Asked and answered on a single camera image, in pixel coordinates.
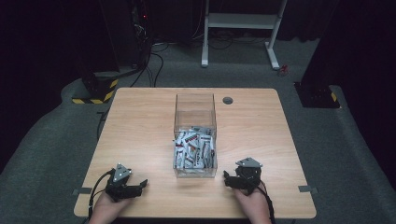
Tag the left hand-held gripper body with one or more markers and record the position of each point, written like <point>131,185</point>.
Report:
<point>120,184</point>

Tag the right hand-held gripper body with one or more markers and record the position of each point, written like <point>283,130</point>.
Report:
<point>249,175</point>

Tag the grey tape strip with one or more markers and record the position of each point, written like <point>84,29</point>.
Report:
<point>307,188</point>
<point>82,191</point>

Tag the pile of white packets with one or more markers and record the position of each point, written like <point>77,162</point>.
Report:
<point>194,149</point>

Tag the clear plastic box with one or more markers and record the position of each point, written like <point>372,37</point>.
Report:
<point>195,112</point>

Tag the grey table grommet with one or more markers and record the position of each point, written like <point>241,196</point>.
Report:
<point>228,100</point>

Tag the small red object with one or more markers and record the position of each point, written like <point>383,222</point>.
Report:
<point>282,71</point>

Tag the white metal stand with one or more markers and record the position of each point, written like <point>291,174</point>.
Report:
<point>239,21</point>

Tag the dark equipment rack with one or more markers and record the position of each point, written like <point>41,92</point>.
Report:
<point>137,28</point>

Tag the black post with striped base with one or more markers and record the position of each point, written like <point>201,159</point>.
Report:
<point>96,87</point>

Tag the black post with dark base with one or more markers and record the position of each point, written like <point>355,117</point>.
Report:
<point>317,93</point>

